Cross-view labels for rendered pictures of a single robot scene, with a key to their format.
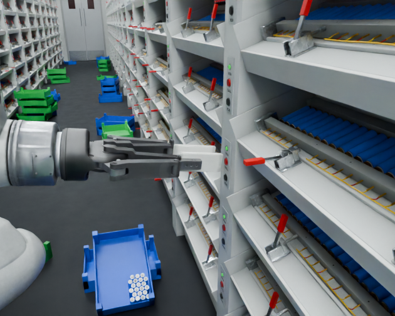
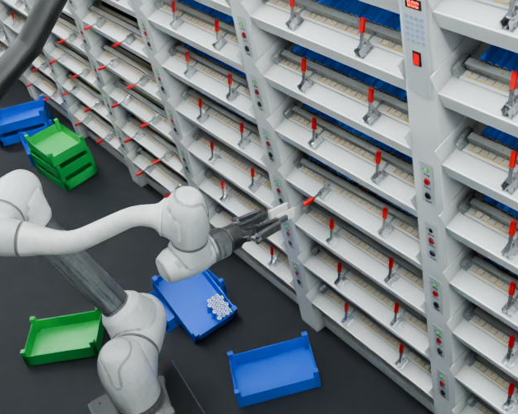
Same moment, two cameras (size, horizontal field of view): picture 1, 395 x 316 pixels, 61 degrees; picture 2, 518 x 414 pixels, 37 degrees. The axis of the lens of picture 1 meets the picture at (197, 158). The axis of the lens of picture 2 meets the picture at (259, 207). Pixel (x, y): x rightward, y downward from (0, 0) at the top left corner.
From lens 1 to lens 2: 1.81 m
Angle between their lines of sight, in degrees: 19
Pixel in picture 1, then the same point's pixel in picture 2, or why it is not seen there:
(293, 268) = (344, 246)
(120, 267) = (189, 298)
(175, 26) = (162, 54)
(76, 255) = not seen: hidden behind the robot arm
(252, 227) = (312, 229)
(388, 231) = (376, 222)
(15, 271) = (159, 319)
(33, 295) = not seen: hidden behind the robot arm
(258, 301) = (329, 273)
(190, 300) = (265, 299)
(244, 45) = (275, 126)
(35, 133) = (220, 237)
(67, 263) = not seen: hidden behind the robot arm
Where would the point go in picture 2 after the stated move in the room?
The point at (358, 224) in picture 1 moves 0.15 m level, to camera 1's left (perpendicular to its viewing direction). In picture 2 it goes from (366, 222) to (318, 241)
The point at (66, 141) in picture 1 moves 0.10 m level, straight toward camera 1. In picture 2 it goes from (232, 234) to (256, 248)
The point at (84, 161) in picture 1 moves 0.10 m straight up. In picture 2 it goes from (242, 240) to (234, 213)
